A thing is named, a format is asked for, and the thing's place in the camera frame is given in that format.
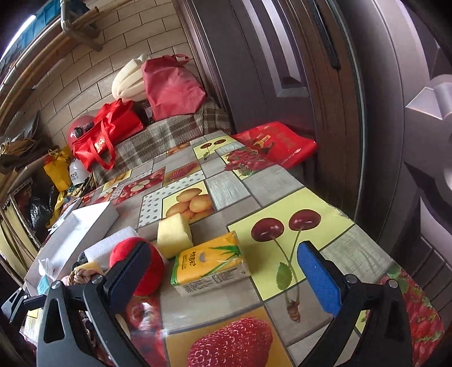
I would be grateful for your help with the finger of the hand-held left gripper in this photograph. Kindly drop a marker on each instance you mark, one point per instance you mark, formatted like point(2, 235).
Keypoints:
point(16, 304)

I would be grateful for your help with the white helmet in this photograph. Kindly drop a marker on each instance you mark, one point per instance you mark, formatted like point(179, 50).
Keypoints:
point(76, 173)

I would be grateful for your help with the yellow shopping bag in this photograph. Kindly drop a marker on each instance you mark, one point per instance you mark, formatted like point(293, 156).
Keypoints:
point(58, 169)

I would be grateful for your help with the bright red tote bag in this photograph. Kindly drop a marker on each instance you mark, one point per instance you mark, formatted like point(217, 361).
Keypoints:
point(106, 134)

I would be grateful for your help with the brown plaid blanket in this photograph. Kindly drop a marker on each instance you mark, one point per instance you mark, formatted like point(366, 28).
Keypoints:
point(169, 130)

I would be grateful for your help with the red apple plush toy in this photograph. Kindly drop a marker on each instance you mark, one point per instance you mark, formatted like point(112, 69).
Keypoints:
point(152, 271)

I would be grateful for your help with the white cardboard box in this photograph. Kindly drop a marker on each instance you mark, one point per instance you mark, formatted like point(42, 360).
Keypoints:
point(70, 240)

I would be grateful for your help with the black plastic bag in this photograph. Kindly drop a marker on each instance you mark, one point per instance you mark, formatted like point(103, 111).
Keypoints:
point(39, 211)

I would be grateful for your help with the white cloth piece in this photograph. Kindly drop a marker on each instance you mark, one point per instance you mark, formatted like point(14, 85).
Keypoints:
point(46, 266)

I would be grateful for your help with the large yellow sponge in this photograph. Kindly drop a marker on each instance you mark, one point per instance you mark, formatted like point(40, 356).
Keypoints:
point(173, 236)

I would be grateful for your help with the small pale yellow sponge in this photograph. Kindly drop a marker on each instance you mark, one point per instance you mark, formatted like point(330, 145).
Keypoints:
point(94, 265)

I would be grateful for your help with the white foam block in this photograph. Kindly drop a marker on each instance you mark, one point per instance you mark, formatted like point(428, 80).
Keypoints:
point(106, 247)

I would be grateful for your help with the rolled white foam sheet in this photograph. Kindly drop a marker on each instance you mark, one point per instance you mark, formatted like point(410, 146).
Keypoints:
point(127, 83)

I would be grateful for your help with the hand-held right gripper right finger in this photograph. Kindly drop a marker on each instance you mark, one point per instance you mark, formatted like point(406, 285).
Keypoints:
point(317, 278)

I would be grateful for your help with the yellow tissue pack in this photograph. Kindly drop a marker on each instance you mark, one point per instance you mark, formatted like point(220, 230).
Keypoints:
point(208, 268)

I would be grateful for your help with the brown door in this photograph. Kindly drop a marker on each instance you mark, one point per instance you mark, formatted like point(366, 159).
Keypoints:
point(268, 53)

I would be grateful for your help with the folded brown bags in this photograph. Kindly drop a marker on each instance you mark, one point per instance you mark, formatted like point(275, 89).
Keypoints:
point(17, 148)

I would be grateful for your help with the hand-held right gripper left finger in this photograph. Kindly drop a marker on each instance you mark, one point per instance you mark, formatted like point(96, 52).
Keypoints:
point(129, 278)

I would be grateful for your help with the wooden wall shelf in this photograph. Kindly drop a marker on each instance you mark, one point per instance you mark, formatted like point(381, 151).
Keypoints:
point(49, 42)

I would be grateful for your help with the fruit printed tablecloth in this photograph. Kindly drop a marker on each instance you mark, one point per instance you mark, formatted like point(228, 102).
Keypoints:
point(229, 197)

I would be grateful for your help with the small teal item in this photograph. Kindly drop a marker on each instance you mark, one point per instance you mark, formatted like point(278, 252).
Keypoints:
point(44, 284)

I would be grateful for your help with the dark red fabric bag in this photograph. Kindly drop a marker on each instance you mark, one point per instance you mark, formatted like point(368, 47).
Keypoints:
point(169, 88)

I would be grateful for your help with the red printed gift bag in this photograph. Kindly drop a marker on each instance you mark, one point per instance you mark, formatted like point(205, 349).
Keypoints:
point(282, 144)

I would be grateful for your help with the red helmet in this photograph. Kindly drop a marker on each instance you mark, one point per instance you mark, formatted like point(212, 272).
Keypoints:
point(79, 125)

